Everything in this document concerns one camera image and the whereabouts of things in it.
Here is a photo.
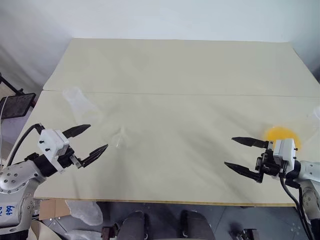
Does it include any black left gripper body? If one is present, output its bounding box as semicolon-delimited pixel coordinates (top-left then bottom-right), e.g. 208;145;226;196
57;146;85;170

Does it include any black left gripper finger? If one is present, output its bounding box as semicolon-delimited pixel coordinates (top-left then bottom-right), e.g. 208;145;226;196
61;124;92;139
80;143;109;169

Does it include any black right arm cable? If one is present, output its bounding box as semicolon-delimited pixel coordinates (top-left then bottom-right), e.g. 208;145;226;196
279;172;315;240

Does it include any small clear plastic container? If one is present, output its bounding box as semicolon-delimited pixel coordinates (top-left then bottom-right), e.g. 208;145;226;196
111;126;129;150

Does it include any yellow round object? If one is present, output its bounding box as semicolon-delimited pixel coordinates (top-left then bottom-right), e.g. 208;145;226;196
264;105;320;152

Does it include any brown cardboard box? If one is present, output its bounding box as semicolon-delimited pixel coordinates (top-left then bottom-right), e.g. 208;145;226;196
39;199;72;221

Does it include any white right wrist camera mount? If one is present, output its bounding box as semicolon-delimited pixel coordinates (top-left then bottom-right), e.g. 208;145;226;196
271;138;298;181

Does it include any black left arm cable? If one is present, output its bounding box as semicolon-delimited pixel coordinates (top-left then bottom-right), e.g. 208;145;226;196
6;122;46;168

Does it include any black flat panel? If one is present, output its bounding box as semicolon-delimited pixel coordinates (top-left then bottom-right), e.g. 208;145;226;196
0;92;36;119

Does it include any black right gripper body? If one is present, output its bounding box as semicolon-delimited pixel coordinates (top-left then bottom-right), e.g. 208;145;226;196
254;147;286;177

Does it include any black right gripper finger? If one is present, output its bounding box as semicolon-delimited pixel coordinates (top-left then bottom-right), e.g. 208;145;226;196
223;161;264;184
231;136;274;149

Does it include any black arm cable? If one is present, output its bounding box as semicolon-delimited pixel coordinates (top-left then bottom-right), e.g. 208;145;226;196
279;172;315;240
6;122;46;168

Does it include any clear plastic bag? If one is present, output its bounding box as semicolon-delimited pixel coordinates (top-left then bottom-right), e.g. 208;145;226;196
66;200;104;226

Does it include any dark rounded grey shape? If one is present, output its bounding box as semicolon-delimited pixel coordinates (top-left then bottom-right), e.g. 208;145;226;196
118;210;147;240
179;209;217;240

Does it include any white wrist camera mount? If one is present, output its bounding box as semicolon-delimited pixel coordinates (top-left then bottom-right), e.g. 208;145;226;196
271;138;298;181
37;128;70;173

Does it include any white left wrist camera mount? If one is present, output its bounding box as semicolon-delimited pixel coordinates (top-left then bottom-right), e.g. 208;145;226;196
37;128;70;173

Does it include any black metal stand bar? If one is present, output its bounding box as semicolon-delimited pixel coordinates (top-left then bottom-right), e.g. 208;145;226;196
0;73;25;95

